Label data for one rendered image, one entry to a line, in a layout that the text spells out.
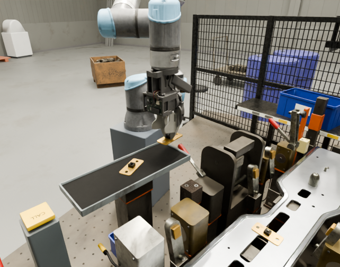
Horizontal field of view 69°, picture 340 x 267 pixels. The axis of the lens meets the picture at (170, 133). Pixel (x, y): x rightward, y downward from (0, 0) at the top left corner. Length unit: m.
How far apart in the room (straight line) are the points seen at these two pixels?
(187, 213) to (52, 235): 0.34
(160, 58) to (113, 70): 5.18
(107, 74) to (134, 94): 4.74
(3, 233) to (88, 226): 1.31
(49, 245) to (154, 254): 0.25
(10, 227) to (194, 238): 1.97
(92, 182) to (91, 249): 0.50
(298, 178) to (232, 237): 0.42
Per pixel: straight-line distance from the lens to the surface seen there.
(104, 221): 1.26
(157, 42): 0.62
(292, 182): 1.06
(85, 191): 0.70
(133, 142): 1.10
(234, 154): 0.81
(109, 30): 0.74
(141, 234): 0.63
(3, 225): 2.57
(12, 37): 10.81
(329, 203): 1.02
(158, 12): 0.62
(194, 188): 0.77
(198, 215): 0.72
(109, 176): 0.73
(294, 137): 1.16
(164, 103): 0.64
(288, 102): 1.56
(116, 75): 5.83
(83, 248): 1.19
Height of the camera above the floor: 1.58
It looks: 26 degrees down
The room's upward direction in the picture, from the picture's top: straight up
